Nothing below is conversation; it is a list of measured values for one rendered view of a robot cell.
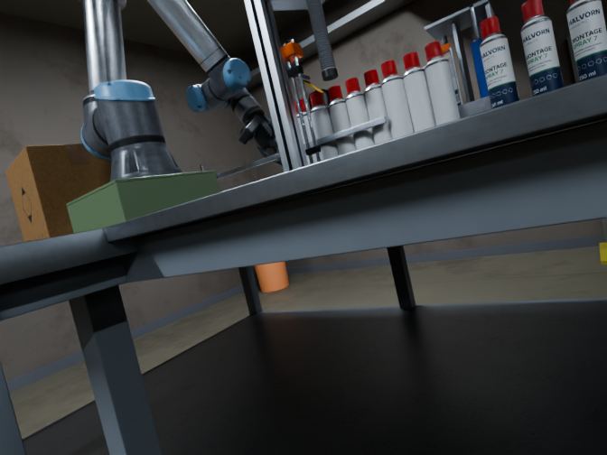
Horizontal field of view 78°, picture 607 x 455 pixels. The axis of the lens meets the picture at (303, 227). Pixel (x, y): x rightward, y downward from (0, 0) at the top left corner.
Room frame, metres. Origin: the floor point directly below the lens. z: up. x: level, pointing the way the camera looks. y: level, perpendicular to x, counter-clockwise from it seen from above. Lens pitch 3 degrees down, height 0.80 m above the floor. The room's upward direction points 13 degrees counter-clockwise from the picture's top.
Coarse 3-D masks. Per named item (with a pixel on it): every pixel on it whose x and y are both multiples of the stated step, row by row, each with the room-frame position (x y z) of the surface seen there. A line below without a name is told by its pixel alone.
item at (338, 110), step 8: (328, 88) 1.00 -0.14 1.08; (336, 88) 0.98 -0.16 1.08; (336, 96) 0.98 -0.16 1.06; (336, 104) 0.98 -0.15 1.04; (344, 104) 0.98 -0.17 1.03; (336, 112) 0.98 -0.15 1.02; (344, 112) 0.98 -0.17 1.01; (336, 120) 0.98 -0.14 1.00; (344, 120) 0.98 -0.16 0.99; (336, 128) 0.98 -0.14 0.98; (344, 128) 0.98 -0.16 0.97; (344, 136) 0.98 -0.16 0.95; (352, 136) 0.98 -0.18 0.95; (344, 144) 0.98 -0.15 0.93; (352, 144) 0.98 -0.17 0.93; (344, 152) 0.98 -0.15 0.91
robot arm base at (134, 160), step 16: (112, 144) 0.80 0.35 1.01; (128, 144) 0.79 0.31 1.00; (144, 144) 0.79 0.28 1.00; (160, 144) 0.82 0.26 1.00; (112, 160) 0.80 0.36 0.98; (128, 160) 0.78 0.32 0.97; (144, 160) 0.78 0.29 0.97; (160, 160) 0.80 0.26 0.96; (112, 176) 0.79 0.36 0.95; (128, 176) 0.77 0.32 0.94; (144, 176) 0.77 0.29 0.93
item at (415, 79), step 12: (408, 60) 0.87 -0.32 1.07; (408, 72) 0.87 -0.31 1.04; (420, 72) 0.86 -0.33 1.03; (408, 84) 0.87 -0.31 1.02; (420, 84) 0.86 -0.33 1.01; (408, 96) 0.88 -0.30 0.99; (420, 96) 0.86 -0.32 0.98; (420, 108) 0.86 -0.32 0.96; (432, 108) 0.86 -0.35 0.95; (420, 120) 0.86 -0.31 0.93; (432, 120) 0.86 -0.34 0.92
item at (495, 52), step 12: (492, 24) 0.77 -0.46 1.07; (492, 36) 0.77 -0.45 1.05; (504, 36) 0.76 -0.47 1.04; (480, 48) 0.79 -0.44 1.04; (492, 48) 0.76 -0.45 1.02; (504, 48) 0.76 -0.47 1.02; (492, 60) 0.77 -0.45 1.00; (504, 60) 0.76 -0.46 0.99; (492, 72) 0.77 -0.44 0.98; (504, 72) 0.76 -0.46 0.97; (492, 84) 0.77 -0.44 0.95; (504, 84) 0.76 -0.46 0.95; (516, 84) 0.77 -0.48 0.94; (492, 96) 0.78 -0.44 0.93; (504, 96) 0.76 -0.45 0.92; (516, 96) 0.76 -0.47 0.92
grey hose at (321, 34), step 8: (312, 0) 0.87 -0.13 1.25; (320, 0) 0.88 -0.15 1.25; (312, 8) 0.87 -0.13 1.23; (320, 8) 0.87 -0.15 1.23; (312, 16) 0.88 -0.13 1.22; (320, 16) 0.87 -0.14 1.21; (312, 24) 0.89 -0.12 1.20; (320, 24) 0.87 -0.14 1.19; (320, 32) 0.87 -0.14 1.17; (320, 40) 0.87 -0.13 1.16; (328, 40) 0.88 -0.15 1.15; (320, 48) 0.87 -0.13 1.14; (328, 48) 0.87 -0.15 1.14; (320, 56) 0.88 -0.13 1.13; (328, 56) 0.87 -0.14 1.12; (328, 64) 0.87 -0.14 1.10; (328, 72) 0.87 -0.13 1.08; (336, 72) 0.88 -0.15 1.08; (328, 80) 0.90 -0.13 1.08
